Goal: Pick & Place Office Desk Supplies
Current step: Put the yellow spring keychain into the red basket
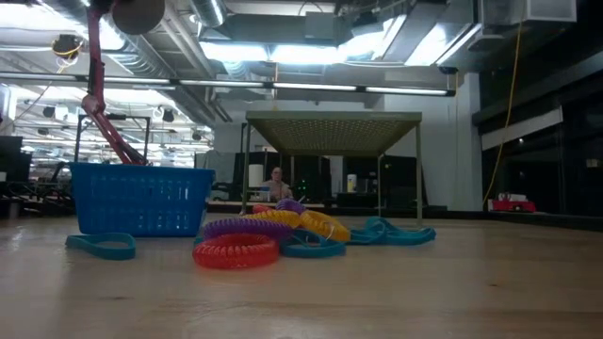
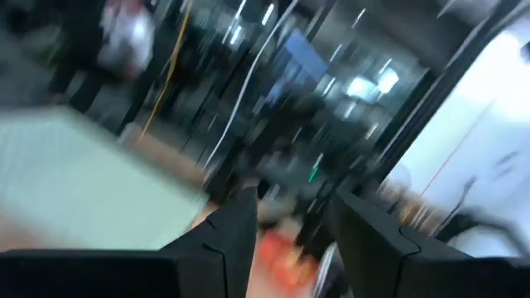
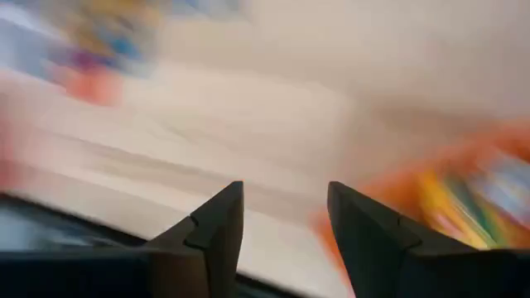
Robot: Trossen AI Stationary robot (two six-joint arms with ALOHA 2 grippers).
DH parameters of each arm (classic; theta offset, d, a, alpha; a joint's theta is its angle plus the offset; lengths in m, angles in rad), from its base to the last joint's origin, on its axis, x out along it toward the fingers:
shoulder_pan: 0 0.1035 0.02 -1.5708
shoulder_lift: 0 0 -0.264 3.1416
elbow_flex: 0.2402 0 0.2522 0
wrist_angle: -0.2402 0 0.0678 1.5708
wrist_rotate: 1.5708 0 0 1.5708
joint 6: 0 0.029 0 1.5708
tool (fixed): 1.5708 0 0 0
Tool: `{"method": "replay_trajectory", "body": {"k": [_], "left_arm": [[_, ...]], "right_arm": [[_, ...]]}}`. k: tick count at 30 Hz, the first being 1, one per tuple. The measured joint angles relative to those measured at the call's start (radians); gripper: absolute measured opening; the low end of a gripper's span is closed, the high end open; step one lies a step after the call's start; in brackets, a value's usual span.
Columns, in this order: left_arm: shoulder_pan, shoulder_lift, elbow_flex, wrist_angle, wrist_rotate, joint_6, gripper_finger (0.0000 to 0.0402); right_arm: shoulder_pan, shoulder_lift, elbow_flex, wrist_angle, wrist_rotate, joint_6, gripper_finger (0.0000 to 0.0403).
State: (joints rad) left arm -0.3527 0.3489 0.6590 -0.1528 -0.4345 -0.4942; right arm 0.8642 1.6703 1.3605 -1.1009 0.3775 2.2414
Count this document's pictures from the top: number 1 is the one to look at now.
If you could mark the pile of coloured rubber bands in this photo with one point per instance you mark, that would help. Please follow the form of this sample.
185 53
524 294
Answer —
377 225

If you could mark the person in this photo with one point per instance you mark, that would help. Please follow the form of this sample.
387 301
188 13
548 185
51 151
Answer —
278 186

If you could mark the green mesh metal shelf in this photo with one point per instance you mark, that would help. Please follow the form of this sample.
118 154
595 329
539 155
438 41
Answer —
330 134

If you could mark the white canister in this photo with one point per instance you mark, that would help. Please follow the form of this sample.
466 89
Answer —
351 183

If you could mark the long linear light fixture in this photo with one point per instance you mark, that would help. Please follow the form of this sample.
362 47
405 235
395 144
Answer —
311 87

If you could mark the blue plastic basket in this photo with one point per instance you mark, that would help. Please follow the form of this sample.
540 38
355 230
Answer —
141 198

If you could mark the red toy box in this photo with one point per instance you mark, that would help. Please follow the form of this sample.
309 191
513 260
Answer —
511 206

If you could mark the black monitor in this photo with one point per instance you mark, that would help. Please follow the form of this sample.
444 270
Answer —
11 155

